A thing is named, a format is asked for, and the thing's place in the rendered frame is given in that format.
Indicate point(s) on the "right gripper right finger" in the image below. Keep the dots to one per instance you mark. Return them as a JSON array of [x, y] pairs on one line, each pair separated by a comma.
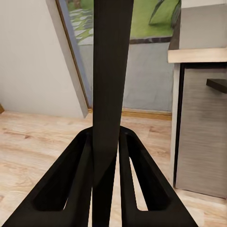
[[165, 208]]

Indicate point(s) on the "poster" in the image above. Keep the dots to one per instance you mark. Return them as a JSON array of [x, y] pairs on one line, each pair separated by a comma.
[[112, 29]]

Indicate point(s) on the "dishwasher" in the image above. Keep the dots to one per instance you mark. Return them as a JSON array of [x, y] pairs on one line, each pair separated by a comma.
[[202, 153]]

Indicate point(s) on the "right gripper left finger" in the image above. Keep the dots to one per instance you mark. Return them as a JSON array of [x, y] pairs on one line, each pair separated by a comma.
[[62, 196]]

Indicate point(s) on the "fixed window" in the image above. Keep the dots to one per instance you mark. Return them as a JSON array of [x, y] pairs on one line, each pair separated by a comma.
[[148, 89]]

